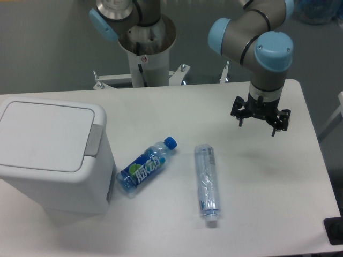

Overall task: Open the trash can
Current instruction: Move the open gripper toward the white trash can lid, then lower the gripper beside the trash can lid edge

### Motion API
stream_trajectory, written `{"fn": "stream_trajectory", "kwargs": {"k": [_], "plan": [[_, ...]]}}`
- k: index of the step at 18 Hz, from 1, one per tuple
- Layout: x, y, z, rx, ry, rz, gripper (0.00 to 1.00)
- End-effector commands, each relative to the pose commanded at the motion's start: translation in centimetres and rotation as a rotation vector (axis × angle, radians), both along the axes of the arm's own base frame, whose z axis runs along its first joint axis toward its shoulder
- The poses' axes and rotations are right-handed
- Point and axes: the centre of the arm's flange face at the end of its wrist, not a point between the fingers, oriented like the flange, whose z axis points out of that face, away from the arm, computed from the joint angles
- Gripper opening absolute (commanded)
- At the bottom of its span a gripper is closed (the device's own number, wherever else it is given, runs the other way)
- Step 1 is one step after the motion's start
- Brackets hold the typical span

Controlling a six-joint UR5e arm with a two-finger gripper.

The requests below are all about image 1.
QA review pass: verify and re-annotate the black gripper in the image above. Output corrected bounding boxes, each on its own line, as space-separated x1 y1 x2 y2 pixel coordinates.
230 93 291 137

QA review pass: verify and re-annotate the second grey robot arm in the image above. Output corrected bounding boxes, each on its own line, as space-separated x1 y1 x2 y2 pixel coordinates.
88 1 161 42

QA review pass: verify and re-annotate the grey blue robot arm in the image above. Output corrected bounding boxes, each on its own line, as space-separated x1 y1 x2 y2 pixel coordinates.
207 1 294 133

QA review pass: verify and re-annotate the white plastic trash can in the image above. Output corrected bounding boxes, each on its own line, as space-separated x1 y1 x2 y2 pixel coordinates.
1 96 115 214

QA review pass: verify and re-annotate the white furniture edge right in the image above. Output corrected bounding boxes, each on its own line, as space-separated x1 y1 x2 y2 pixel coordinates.
317 92 342 143

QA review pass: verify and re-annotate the clear empty plastic bottle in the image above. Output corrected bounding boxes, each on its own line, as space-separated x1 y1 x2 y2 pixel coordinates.
194 144 221 228

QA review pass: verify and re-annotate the blue object top right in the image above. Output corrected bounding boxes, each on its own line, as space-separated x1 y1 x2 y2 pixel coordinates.
294 0 342 25

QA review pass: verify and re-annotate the blue labelled plastic bottle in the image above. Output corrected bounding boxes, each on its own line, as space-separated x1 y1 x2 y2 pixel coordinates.
116 137 177 195

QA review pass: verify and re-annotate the black clamp at table edge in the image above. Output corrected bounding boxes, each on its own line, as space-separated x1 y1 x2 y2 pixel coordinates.
323 217 342 245

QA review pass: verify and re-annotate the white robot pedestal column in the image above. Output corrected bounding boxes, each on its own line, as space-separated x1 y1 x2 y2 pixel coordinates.
118 14 176 74

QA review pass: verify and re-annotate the white metal base frame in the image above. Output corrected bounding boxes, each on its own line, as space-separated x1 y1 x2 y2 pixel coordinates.
92 61 232 90

